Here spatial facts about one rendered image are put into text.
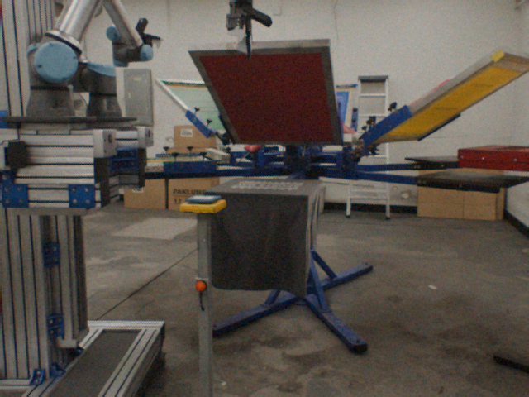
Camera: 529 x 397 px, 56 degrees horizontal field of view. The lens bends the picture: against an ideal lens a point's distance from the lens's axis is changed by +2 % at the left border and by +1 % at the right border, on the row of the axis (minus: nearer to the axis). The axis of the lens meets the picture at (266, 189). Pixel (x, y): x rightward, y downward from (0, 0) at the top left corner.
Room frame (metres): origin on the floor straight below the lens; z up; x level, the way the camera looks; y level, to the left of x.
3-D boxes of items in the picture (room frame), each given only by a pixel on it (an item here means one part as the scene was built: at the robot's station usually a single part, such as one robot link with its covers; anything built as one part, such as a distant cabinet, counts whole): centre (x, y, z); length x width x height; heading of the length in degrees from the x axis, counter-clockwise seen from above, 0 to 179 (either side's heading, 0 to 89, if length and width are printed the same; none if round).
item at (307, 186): (2.21, 0.00, 0.95); 0.48 x 0.44 x 0.01; 167
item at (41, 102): (1.71, 0.74, 1.31); 0.15 x 0.15 x 0.10
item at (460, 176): (2.83, -0.75, 0.91); 1.34 x 0.40 x 0.08; 47
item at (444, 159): (3.49, -0.90, 0.91); 1.34 x 0.40 x 0.08; 107
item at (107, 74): (2.20, 0.73, 1.42); 0.13 x 0.12 x 0.14; 64
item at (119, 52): (2.49, 0.71, 1.56); 0.11 x 0.08 x 0.11; 64
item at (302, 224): (1.98, 0.05, 0.74); 0.45 x 0.03 x 0.43; 77
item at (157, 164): (3.03, 0.61, 1.05); 1.08 x 0.61 x 0.23; 107
